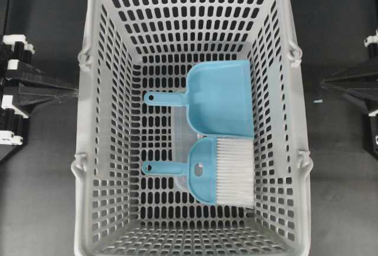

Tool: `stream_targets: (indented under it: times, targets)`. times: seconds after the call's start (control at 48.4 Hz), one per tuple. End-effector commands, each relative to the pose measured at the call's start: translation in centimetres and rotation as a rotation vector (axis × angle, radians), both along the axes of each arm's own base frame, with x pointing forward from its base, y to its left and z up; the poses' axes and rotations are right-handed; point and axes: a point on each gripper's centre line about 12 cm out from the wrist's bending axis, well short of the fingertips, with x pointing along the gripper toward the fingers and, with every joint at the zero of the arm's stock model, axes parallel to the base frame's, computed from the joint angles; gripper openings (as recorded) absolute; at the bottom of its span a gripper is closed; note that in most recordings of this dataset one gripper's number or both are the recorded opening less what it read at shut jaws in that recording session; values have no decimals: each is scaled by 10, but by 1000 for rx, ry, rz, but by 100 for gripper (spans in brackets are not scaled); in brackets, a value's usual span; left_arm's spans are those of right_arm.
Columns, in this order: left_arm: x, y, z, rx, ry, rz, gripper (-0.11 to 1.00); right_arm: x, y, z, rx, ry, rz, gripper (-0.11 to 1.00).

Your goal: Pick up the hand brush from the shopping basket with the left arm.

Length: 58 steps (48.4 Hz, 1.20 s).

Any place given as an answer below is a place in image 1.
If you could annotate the blue plastic dustpan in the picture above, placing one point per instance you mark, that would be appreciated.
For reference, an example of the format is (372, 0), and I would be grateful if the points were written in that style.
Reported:
(217, 98)

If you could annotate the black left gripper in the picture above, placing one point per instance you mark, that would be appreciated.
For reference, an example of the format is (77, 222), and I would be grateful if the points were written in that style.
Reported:
(18, 100)

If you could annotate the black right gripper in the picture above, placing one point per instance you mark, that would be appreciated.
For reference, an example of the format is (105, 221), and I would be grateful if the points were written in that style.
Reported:
(362, 95)

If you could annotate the clear plastic tray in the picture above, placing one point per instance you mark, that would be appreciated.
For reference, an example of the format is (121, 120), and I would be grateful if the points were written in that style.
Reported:
(183, 137)

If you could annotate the grey plastic shopping basket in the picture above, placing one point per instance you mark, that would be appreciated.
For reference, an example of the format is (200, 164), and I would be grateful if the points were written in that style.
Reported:
(131, 47)

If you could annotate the blue hand brush white bristles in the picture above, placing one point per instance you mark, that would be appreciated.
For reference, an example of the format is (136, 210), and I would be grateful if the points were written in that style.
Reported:
(218, 171)

